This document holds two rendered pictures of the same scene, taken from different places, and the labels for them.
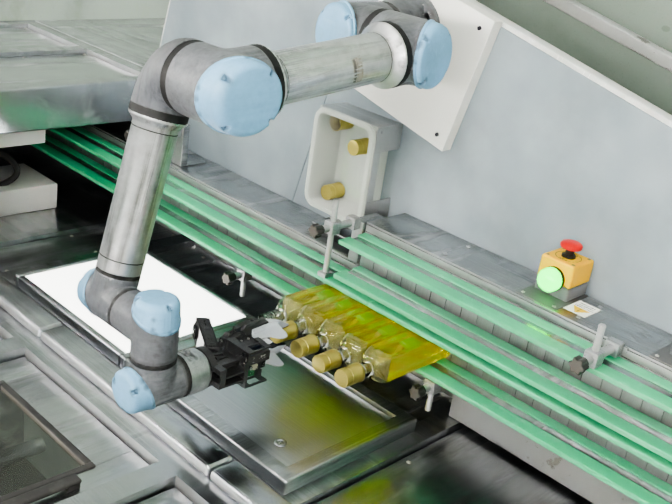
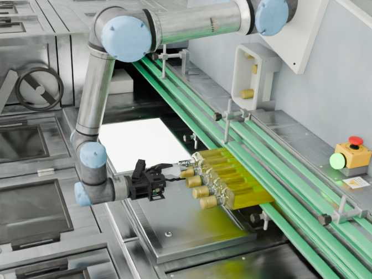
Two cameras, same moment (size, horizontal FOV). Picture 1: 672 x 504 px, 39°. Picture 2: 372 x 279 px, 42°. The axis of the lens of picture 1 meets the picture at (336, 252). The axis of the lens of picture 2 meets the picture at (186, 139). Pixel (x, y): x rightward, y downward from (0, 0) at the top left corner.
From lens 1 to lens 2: 0.57 m
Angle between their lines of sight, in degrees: 23
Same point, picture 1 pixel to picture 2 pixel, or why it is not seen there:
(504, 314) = (301, 179)
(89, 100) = not seen: hidden behind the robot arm
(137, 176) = (90, 81)
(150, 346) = (86, 172)
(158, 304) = (90, 150)
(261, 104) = (137, 44)
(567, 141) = (361, 72)
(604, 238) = not seen: outside the picture
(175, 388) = (104, 196)
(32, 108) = not seen: hidden behind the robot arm
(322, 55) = (188, 15)
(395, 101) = (276, 42)
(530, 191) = (341, 103)
